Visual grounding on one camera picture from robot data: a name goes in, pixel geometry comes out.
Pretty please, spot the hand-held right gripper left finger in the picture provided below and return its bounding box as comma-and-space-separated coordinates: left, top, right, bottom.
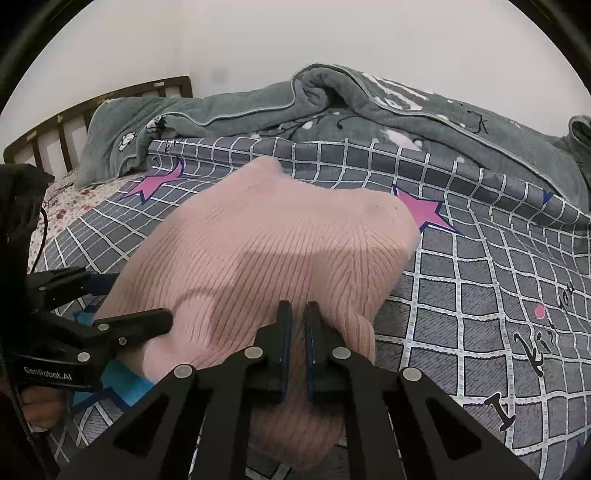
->
58, 300, 292, 480

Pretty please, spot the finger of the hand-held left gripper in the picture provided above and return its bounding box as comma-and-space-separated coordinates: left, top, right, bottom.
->
27, 267, 122, 308
60, 308, 174, 370

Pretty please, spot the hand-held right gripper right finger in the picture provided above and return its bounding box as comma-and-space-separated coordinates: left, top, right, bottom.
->
305, 301, 544, 480

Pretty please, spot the pink ribbed knit sweater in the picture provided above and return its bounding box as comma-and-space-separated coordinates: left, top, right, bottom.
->
95, 155, 422, 472

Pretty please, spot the person's left hand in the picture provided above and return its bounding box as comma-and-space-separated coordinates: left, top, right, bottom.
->
21, 387, 68, 429

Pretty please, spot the floral patterned sheet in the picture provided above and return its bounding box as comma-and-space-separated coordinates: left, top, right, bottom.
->
28, 173, 134, 273

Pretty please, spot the grey checked star-print bed sheet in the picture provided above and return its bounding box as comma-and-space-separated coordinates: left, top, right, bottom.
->
28, 136, 591, 480

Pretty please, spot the dark wooden headboard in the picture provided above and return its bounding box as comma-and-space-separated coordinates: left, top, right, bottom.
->
4, 76, 194, 178

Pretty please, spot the grey-green quilted blanket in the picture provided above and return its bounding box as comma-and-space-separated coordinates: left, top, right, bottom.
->
76, 65, 591, 227

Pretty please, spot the thin black cable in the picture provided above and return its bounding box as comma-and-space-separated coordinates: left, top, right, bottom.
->
28, 205, 49, 274

